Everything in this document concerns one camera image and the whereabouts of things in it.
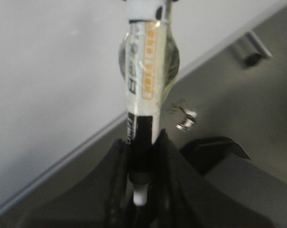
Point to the black angled plate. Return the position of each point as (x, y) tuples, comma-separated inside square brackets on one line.
[(205, 153)]

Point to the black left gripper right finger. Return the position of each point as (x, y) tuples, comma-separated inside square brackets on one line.
[(185, 199)]

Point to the white whiteboard with aluminium frame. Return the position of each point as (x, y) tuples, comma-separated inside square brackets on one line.
[(60, 85)]

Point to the shiny metal clip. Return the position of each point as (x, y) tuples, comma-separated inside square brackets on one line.
[(189, 116)]

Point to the white black whiteboard marker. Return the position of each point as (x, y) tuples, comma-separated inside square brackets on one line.
[(149, 63)]

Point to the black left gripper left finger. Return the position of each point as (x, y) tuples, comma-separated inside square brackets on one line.
[(97, 201)]

